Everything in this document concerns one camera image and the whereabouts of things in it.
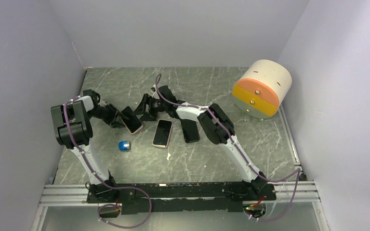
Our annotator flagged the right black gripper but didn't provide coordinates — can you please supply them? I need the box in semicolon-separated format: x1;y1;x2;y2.
131;94;167;122

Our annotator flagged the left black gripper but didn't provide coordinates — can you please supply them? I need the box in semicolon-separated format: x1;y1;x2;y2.
88;104;129;128

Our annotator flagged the beige phone case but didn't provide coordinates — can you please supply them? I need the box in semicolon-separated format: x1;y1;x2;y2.
152;119;173;149

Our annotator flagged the black smartphone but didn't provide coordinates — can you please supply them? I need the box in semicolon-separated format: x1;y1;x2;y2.
153;120;172;148

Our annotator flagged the black phone case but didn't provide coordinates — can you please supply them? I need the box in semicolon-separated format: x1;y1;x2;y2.
181;119;200;143

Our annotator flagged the pink phone case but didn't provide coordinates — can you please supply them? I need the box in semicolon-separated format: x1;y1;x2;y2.
121;115;144;134

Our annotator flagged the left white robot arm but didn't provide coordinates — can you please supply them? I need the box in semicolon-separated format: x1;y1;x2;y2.
51;89;126;202

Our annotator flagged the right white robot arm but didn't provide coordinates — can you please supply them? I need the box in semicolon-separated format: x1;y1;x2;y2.
134;85;267;200

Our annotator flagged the blue grey small cylinder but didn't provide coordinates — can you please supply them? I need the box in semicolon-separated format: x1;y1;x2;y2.
118;141;132;152

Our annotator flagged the round drawer cabinet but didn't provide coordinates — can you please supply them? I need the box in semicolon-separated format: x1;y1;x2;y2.
232;59;292;119

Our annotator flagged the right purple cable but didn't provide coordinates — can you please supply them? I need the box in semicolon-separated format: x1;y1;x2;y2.
154;74;302;223

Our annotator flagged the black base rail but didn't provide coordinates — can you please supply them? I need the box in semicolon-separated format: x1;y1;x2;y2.
86;181;277;215

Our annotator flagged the aluminium frame rail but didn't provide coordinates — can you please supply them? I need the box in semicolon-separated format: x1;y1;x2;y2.
40;179;321;206

